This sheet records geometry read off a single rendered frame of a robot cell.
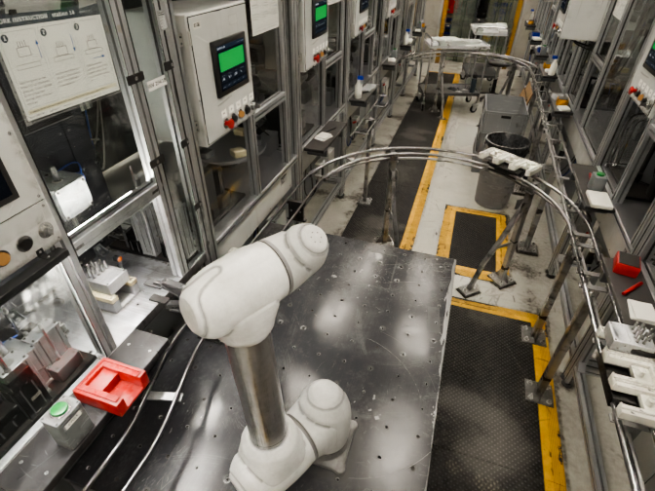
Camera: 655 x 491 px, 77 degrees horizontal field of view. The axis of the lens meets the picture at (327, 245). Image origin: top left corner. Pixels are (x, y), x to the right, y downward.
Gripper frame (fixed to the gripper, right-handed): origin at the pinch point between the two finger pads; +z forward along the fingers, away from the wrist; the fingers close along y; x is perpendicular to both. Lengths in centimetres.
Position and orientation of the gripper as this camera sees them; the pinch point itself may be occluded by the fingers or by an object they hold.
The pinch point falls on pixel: (155, 291)
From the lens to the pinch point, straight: 158.4
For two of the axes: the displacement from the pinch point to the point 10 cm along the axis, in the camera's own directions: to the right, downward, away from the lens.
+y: 0.1, -8.0, -6.0
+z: -9.5, -2.0, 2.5
